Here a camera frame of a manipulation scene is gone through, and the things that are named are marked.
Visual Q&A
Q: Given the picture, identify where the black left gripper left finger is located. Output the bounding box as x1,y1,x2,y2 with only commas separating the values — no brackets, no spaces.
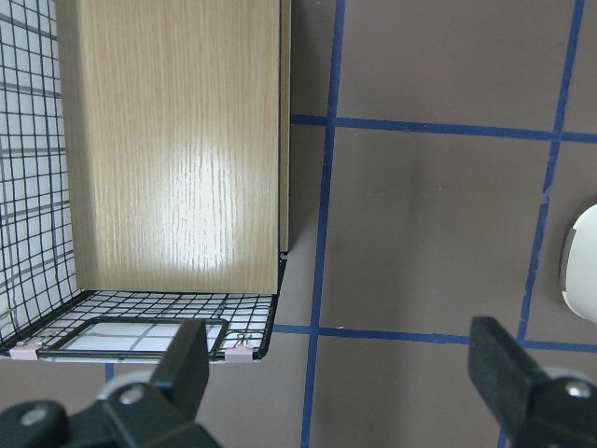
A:
1,319,218,447

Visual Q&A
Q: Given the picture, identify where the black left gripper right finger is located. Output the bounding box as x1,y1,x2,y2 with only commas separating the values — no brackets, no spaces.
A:
467,316,596,447

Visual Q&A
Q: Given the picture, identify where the white two-slot toaster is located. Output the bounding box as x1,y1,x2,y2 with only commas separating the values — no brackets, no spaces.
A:
560,204,596,324

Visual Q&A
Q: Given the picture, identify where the pink binder clip right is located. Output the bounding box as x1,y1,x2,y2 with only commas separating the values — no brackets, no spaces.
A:
224,345,254,364

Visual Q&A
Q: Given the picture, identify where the pink binder clip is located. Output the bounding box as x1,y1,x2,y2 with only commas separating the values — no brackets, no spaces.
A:
9,343,43,360
224,345,254,364

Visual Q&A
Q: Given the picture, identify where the pink binder clip left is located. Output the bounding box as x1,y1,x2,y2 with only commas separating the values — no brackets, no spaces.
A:
9,343,43,360

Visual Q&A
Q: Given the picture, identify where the wire basket with wood shelf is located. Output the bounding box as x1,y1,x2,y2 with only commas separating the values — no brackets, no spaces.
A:
1,1,292,362

